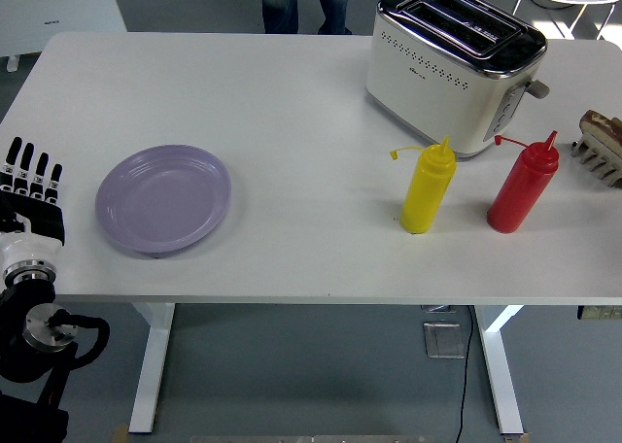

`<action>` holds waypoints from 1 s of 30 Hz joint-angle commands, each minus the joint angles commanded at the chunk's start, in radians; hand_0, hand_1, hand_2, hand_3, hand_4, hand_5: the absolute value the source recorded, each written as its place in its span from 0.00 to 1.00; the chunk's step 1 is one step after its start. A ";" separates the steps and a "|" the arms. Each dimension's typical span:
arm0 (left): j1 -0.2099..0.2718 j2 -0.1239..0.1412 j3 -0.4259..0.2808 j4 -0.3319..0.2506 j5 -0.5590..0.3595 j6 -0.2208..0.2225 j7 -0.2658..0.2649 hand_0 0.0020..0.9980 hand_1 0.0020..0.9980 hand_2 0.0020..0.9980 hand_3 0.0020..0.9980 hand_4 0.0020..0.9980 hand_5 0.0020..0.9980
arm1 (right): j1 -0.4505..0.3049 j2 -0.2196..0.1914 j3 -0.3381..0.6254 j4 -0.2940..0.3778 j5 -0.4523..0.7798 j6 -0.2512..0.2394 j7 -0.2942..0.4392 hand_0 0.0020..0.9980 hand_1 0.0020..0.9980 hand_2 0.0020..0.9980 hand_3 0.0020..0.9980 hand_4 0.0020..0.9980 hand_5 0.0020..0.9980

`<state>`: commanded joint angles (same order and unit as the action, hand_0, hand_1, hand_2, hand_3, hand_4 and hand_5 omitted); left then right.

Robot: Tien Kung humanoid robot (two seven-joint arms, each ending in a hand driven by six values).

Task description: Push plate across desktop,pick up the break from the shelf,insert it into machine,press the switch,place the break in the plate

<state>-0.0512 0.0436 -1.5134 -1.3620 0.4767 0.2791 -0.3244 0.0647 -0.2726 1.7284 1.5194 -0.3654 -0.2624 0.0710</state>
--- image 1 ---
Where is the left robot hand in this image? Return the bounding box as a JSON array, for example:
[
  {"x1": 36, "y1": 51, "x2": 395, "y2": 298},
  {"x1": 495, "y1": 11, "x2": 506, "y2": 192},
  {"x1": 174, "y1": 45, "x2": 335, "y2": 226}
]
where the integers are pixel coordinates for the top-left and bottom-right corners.
[{"x1": 0, "y1": 136, "x2": 67, "y2": 272}]

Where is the purple round plate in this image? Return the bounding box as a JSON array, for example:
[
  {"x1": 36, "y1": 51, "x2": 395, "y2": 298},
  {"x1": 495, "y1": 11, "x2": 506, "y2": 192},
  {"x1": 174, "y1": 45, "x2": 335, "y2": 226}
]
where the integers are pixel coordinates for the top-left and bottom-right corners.
[{"x1": 94, "y1": 144, "x2": 232, "y2": 258}]

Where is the white chrome two-slot toaster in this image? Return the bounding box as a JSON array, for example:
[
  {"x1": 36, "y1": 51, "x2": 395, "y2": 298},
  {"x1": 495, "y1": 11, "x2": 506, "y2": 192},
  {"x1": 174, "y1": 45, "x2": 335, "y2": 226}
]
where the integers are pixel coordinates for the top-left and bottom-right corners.
[{"x1": 364, "y1": 0, "x2": 551, "y2": 160}]

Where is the brown bread slice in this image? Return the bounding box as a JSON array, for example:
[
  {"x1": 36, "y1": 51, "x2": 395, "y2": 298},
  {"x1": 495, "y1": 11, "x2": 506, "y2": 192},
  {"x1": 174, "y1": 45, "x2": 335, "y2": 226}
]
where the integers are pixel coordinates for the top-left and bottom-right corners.
[{"x1": 578, "y1": 110, "x2": 622, "y2": 155}]

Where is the metal floor socket plate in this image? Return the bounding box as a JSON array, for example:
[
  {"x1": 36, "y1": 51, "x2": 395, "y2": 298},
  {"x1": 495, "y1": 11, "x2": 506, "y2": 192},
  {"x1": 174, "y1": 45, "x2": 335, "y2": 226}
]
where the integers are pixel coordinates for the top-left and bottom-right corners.
[{"x1": 422, "y1": 321, "x2": 467, "y2": 360}]

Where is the white table leg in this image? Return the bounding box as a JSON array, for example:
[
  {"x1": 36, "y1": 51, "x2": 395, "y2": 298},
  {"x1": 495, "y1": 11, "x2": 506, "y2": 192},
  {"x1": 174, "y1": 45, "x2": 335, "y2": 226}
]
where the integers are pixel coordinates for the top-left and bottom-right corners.
[
  {"x1": 128, "y1": 302, "x2": 176, "y2": 434},
  {"x1": 474, "y1": 305, "x2": 526, "y2": 435}
]

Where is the white heater unit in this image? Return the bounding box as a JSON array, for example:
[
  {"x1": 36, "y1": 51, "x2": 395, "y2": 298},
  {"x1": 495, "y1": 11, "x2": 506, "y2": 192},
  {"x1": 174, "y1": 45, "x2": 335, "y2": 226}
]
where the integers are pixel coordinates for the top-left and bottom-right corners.
[{"x1": 0, "y1": 0, "x2": 127, "y2": 73}]

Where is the person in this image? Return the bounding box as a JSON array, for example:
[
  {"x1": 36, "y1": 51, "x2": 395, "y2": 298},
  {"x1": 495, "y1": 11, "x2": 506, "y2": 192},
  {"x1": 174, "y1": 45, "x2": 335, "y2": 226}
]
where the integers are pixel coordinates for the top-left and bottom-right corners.
[{"x1": 261, "y1": 0, "x2": 352, "y2": 36}]

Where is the yellow squeeze bottle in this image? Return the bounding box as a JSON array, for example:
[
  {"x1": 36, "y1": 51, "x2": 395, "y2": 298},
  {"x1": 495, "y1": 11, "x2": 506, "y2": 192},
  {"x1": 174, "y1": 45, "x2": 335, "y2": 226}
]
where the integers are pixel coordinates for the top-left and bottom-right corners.
[{"x1": 388, "y1": 135, "x2": 458, "y2": 235}]

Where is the red squeeze bottle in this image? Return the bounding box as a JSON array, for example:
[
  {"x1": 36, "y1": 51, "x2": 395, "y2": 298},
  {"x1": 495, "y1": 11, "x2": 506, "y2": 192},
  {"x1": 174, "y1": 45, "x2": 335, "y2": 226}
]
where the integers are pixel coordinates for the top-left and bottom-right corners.
[{"x1": 487, "y1": 129, "x2": 560, "y2": 235}]

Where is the metal toast rack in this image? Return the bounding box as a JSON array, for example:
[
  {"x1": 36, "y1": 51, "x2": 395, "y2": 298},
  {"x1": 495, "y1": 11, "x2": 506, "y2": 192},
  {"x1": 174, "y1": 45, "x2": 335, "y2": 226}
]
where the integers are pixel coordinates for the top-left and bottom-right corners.
[{"x1": 569, "y1": 136, "x2": 622, "y2": 190}]

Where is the under-table power strip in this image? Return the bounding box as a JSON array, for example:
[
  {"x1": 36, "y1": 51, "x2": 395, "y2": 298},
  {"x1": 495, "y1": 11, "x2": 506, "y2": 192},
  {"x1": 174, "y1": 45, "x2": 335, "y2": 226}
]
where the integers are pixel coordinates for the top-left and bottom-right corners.
[{"x1": 576, "y1": 305, "x2": 622, "y2": 322}]

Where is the black floor cable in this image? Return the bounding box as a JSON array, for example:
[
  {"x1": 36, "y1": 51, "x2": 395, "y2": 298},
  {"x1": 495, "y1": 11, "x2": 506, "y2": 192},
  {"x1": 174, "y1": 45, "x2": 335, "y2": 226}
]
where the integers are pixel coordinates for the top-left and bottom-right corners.
[{"x1": 454, "y1": 305, "x2": 475, "y2": 443}]

